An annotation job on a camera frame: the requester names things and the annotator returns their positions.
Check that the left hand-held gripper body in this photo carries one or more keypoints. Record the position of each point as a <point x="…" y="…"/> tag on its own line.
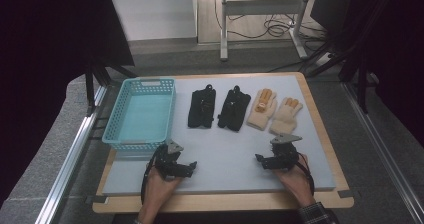
<point x="166" y="160"/>

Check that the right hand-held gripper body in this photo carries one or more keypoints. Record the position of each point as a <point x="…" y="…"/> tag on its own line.
<point x="285" y="155"/>

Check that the beige glove with orange fingers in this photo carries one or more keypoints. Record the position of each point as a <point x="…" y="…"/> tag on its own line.
<point x="283" y="121"/>
<point x="260" y="118"/>

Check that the turquoise plastic basket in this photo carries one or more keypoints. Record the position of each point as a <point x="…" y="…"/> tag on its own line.
<point x="143" y="117"/>

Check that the black glove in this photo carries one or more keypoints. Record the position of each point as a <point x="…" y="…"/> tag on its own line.
<point x="233" y="112"/>
<point x="201" y="112"/>

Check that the person's left hand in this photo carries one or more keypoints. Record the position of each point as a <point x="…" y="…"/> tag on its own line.
<point x="156" y="190"/>

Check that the person's right hand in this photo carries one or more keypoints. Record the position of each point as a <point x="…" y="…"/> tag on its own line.
<point x="300" y="184"/>

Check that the grey foam mat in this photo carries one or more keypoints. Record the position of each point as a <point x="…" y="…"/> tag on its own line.
<point x="220" y="157"/>

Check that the grey tape piece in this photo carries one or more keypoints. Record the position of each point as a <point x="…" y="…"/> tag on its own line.
<point x="345" y="194"/>
<point x="96" y="199"/>

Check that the white power strip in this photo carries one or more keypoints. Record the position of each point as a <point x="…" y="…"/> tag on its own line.
<point x="322" y="59"/>

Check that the black tripod stand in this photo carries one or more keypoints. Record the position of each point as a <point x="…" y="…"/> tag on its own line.
<point x="361" y="84"/>
<point x="90" y="84"/>

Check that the white panel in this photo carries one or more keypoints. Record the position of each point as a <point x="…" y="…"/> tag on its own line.
<point x="153" y="15"/>

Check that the black curtain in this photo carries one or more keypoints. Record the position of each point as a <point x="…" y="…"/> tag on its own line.
<point x="40" y="50"/>
<point x="393" y="50"/>

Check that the aluminium rail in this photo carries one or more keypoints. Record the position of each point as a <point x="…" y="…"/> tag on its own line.
<point x="66" y="170"/>
<point x="383" y="150"/>

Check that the white metal desk frame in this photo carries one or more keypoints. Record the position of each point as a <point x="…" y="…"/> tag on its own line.
<point x="224" y="27"/>

